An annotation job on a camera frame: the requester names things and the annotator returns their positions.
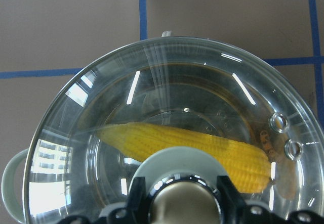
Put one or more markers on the pale green cooking pot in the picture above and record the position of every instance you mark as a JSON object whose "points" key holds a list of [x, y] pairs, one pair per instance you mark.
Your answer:
{"points": [[10, 183]]}

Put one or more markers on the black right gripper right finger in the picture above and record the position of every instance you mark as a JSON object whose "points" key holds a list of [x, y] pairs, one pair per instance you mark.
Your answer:
{"points": [[235, 210]]}

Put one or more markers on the yellow corn cob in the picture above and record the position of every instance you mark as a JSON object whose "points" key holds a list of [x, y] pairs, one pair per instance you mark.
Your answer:
{"points": [[247, 166]]}

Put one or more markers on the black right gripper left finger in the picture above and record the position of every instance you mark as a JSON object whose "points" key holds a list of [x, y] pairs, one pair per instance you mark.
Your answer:
{"points": [[134, 210]]}

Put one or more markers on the glass pot lid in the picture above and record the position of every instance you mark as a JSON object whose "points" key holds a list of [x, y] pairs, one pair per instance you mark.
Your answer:
{"points": [[101, 95]]}

